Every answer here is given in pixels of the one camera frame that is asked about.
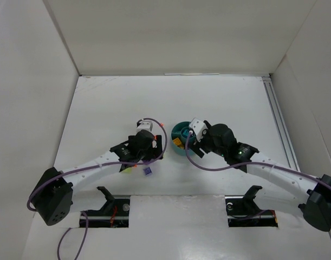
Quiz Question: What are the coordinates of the yellow orange square lego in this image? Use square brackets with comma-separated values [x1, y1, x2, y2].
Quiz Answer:
[173, 138, 182, 146]

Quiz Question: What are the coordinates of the teal oval lego piece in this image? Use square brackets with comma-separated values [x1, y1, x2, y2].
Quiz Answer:
[181, 129, 189, 138]

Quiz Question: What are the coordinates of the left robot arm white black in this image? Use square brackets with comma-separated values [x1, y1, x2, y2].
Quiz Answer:
[27, 129, 164, 226]

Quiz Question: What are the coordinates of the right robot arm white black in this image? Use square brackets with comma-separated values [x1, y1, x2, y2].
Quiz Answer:
[189, 119, 331, 232]

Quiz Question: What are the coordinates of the lavender square lego middle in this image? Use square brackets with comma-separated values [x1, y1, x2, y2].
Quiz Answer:
[143, 167, 152, 176]

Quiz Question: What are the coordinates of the teal round divided container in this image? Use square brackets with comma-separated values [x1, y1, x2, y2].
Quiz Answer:
[171, 121, 191, 156]

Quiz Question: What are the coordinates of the light green lego lower left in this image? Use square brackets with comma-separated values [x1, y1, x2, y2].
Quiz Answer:
[121, 167, 132, 173]

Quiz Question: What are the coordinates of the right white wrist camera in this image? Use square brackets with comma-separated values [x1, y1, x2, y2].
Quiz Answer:
[189, 118, 207, 142]

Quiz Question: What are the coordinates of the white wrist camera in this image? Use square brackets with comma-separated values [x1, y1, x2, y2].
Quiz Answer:
[189, 118, 207, 142]
[136, 119, 153, 133]

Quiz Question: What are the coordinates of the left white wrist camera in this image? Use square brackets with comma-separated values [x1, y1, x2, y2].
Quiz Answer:
[136, 119, 153, 133]

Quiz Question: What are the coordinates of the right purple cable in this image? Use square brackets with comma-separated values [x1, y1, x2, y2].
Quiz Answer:
[184, 131, 331, 196]

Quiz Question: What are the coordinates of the aluminium rail right side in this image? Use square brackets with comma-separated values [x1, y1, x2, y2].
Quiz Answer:
[262, 76, 300, 170]

